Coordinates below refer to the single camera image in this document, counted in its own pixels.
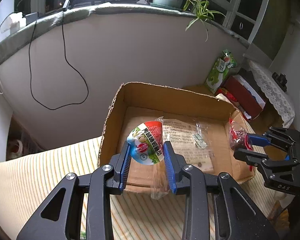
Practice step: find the green white jelly cup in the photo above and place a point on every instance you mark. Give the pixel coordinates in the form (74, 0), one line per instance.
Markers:
(147, 173)

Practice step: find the green snack bag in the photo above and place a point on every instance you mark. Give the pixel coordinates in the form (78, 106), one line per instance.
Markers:
(220, 71)

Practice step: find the red box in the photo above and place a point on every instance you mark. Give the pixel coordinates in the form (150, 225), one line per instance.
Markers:
(246, 97)

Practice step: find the clear bag of bread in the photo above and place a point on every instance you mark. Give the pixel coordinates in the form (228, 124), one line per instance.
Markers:
(189, 140)

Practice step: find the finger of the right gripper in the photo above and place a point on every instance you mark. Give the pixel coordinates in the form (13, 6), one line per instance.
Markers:
(252, 158)
(258, 140)

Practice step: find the cardboard box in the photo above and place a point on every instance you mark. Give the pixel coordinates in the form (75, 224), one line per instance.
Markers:
(136, 103)

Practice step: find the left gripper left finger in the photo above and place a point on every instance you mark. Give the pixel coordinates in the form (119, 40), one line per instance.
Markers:
(121, 164)

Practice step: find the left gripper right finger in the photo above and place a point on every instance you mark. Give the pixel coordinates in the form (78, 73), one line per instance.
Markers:
(174, 164)

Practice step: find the white lace cloth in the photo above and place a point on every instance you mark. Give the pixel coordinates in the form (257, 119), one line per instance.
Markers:
(277, 97)

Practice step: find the striped yellow mattress cover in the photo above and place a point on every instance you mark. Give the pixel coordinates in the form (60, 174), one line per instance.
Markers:
(26, 181)

